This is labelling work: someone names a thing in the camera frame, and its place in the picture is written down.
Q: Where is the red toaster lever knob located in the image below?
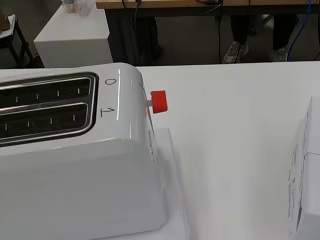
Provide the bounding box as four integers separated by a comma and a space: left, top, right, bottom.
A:
145, 89, 169, 115

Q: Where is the person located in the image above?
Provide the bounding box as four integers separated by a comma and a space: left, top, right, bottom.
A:
222, 13, 298, 64
105, 9, 164, 66

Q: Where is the white steel toaster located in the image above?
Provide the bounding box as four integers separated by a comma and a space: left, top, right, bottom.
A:
0, 62, 168, 240

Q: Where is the white cabinet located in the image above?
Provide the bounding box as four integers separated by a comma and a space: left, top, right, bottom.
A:
33, 3, 114, 69

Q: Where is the wooden desk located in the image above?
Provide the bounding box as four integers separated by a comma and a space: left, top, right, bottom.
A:
95, 0, 320, 10

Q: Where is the clear plastic container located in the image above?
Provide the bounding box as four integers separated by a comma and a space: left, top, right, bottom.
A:
61, 0, 96, 17

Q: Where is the white flat box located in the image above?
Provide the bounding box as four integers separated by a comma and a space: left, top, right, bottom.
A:
288, 95, 320, 234

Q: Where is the black metal rack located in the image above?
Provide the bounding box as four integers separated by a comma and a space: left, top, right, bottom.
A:
0, 13, 44, 69

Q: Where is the blue cable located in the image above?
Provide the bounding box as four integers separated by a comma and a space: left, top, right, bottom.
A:
287, 0, 316, 63

